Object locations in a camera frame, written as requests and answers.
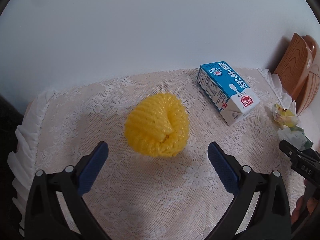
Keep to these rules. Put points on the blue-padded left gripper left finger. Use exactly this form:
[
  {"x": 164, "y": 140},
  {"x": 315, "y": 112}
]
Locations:
[{"x": 44, "y": 218}]

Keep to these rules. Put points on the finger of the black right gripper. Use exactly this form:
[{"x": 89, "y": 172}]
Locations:
[{"x": 291, "y": 151}]

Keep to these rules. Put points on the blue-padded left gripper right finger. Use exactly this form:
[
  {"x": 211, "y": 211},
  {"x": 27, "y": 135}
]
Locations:
[{"x": 271, "y": 216}]

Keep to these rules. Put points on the right hand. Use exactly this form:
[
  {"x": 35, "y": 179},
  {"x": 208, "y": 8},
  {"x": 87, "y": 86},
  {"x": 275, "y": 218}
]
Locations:
[{"x": 312, "y": 205}]

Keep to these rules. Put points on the green silver snack wrapper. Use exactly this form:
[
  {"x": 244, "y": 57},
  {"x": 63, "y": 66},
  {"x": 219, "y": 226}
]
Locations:
[{"x": 296, "y": 137}]

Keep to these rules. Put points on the yellow snack wrapper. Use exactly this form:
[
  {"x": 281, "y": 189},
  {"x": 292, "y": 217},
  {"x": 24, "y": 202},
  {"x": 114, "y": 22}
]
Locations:
[{"x": 284, "y": 116}]

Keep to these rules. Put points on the blue white milk carton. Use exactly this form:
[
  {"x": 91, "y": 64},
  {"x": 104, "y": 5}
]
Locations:
[{"x": 231, "y": 95}]

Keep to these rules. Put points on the wooden headboard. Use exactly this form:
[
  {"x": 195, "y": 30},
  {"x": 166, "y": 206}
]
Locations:
[{"x": 298, "y": 70}]

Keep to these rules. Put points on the lace cloth on nightstand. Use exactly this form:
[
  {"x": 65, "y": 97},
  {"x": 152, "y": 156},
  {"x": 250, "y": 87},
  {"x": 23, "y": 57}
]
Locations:
[{"x": 157, "y": 182}]

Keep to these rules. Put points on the yellow foam fruit net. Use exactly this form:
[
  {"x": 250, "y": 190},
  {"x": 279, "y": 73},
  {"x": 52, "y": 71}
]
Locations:
[{"x": 158, "y": 126}]

